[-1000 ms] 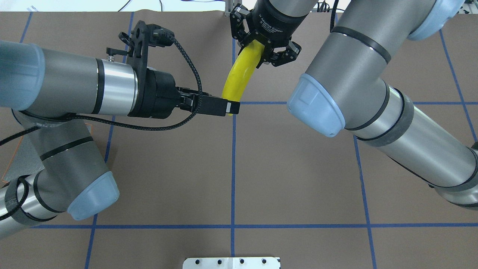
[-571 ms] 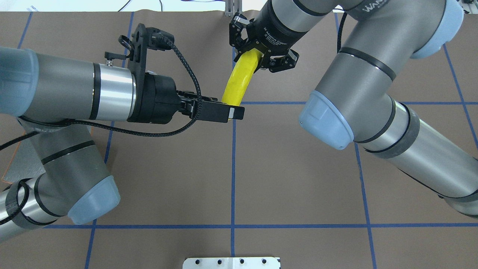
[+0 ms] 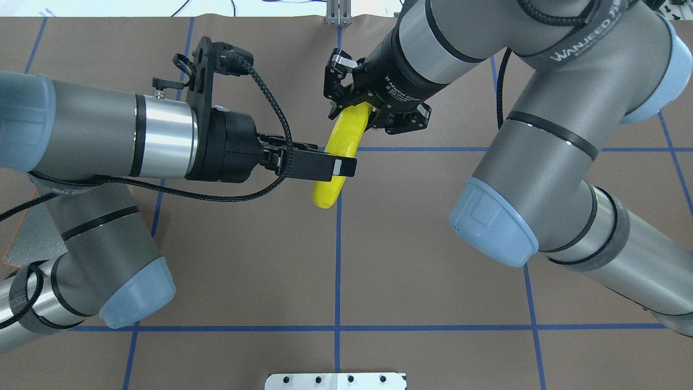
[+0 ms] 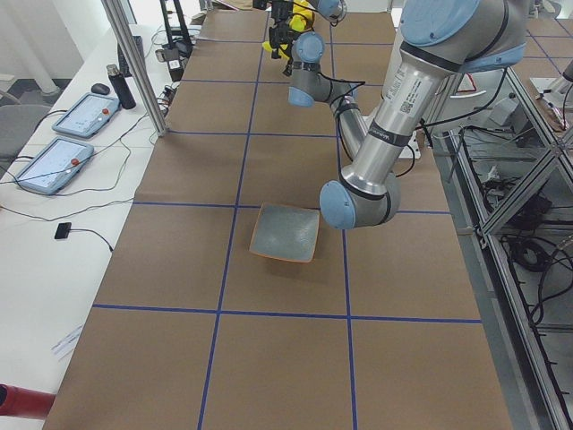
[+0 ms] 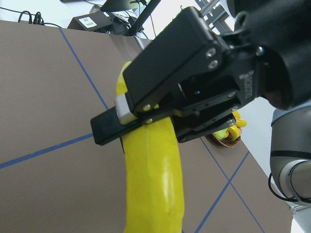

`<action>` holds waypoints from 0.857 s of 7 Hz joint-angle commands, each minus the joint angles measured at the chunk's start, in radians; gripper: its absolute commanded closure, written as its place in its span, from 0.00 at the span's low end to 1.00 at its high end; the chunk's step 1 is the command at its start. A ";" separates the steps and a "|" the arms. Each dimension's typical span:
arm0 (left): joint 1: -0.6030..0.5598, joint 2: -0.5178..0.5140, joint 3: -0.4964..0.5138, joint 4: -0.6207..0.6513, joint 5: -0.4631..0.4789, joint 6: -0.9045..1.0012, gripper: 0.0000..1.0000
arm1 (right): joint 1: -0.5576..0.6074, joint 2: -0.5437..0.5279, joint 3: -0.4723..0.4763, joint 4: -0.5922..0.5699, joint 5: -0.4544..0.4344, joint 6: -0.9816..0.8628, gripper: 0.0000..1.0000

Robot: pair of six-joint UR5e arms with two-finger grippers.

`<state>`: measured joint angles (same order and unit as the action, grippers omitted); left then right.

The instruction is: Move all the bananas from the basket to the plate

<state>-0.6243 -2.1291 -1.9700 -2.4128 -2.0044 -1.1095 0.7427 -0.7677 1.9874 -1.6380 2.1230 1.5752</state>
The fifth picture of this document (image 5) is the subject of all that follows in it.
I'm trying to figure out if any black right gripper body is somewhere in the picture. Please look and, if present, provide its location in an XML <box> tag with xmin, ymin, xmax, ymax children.
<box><xmin>172</xmin><ymin>0</ymin><xmax>311</xmax><ymax>143</ymax></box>

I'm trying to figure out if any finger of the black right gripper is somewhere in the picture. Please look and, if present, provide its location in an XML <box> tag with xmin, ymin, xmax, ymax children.
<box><xmin>90</xmin><ymin>107</ymin><xmax>172</xmax><ymax>146</ymax></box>
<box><xmin>115</xmin><ymin>7</ymin><xmax>222</xmax><ymax>124</ymax></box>

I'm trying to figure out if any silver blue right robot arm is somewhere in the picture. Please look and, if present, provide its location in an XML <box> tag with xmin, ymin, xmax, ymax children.
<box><xmin>90</xmin><ymin>0</ymin><xmax>311</xmax><ymax>205</ymax></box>

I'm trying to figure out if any brown wicker basket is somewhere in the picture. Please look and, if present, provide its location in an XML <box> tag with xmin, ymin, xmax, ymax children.
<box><xmin>206</xmin><ymin>133</ymin><xmax>241</xmax><ymax>148</ymax></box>

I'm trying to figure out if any green pear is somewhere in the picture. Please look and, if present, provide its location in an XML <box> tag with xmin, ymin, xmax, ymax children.
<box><xmin>213</xmin><ymin>129</ymin><xmax>229</xmax><ymax>140</ymax></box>

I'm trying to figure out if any black box white label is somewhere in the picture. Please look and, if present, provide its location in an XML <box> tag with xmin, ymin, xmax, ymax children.
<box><xmin>67</xmin><ymin>12</ymin><xmax>113</xmax><ymax>32</ymax></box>

